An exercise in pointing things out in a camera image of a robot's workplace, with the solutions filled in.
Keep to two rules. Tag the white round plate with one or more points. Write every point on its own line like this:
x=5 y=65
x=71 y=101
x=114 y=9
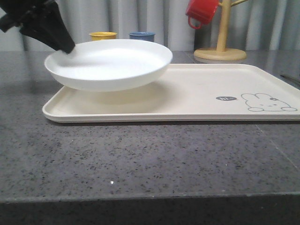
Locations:
x=109 y=65

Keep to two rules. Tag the cream rabbit serving tray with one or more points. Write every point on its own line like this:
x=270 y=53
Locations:
x=191 y=92

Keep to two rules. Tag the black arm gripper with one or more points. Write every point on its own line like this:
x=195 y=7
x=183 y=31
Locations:
x=38 y=19

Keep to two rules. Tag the blue enamel mug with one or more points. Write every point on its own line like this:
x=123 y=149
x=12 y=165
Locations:
x=142 y=35

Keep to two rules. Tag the yellow enamel mug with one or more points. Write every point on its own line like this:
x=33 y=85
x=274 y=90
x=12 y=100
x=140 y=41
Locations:
x=102 y=35

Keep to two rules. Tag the red enamel mug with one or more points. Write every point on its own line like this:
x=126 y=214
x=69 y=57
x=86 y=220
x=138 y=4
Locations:
x=202 y=11

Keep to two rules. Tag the wooden mug tree stand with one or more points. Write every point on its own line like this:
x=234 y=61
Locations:
x=221 y=52

